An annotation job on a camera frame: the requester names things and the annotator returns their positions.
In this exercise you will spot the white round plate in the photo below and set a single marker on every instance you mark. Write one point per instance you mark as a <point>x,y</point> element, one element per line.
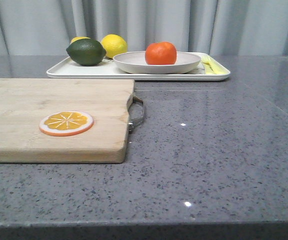
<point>134,63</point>

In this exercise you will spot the orange fruit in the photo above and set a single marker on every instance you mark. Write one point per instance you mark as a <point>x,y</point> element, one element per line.
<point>161,53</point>

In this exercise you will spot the white rectangular tray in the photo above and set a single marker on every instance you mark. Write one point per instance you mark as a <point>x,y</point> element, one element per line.
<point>107,69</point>

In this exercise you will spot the orange slice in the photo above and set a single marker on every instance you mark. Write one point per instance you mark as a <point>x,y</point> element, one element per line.
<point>66,123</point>

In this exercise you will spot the yellow lemon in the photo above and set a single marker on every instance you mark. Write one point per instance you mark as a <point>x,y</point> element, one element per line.
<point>78,38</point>
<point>114,45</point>

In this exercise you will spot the yellow lemon slice pieces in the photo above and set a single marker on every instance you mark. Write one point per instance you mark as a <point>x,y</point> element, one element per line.
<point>211,67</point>

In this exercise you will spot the green lime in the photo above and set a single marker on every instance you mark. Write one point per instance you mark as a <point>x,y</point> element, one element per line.
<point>86,52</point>

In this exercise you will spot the rear yellow lemon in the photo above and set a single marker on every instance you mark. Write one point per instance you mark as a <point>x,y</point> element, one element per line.
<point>78,38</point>

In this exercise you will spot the wooden cutting board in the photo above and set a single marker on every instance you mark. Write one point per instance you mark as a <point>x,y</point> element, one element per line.
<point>24,102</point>

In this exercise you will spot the grey curtain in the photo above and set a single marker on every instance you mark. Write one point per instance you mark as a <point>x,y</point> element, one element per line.
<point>216,27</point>

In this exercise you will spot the metal cutting board handle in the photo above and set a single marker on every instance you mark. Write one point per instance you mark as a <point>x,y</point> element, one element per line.
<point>138,113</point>

